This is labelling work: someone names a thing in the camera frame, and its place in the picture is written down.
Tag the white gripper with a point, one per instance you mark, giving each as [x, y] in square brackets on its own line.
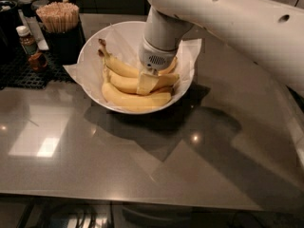
[154, 58]

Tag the large yellow banana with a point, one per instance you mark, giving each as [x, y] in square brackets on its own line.
[134, 102]

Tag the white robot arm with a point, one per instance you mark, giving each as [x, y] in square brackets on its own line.
[268, 33]

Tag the white bowl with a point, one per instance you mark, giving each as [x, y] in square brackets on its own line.
[123, 40]

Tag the white paper liner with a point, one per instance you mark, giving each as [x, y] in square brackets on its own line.
[108, 70]

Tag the black chopstick holder cup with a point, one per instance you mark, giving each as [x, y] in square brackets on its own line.
[66, 46]

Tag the bundle of wooden chopsticks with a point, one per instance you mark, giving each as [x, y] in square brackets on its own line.
[59, 17]

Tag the small red sauce jar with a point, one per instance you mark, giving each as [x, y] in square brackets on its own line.
[38, 62]

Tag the small white-capped sauce bottle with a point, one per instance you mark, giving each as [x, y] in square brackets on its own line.
[27, 41]

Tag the black grid mat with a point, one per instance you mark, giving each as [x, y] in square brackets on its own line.
[17, 73]

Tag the black container far left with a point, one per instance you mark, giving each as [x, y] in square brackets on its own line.
[9, 21]

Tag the dark jar grey lid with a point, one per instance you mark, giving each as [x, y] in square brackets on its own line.
[26, 8]

